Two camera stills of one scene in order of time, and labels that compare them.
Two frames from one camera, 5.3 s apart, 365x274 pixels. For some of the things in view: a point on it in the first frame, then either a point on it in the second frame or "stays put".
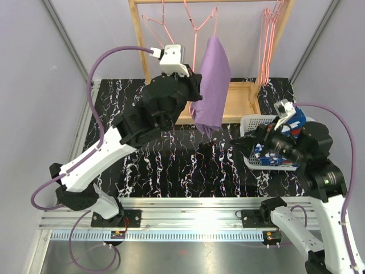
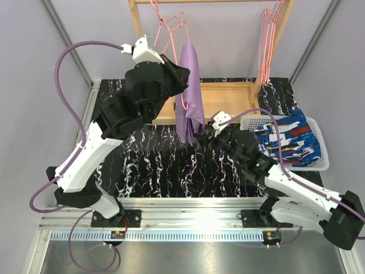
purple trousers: (209, 111) → (189, 107)
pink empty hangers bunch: (267, 33) stays put
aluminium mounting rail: (173, 218) stays put
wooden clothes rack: (246, 96) stays put
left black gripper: (193, 83) → (179, 75)
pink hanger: (159, 23) → (178, 17)
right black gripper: (263, 135) → (206, 139)
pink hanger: (196, 29) → (182, 22)
